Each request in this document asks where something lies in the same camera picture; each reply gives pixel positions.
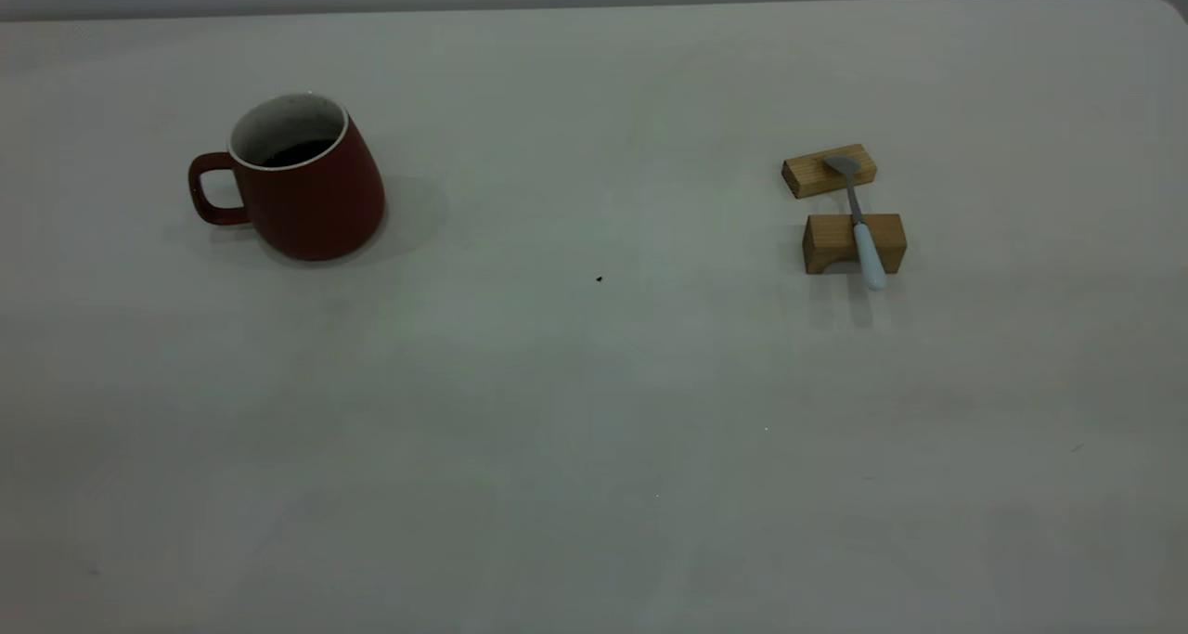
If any metal spoon with pale handle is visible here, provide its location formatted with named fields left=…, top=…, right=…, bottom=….
left=822, top=154, right=888, bottom=291

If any red ceramic mug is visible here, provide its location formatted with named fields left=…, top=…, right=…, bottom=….
left=187, top=92, right=387, bottom=263

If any arch-shaped wooden block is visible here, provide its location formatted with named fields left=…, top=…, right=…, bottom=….
left=803, top=213, right=908, bottom=276

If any flat rectangular wooden block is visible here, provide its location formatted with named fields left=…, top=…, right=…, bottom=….
left=781, top=143, right=878, bottom=200

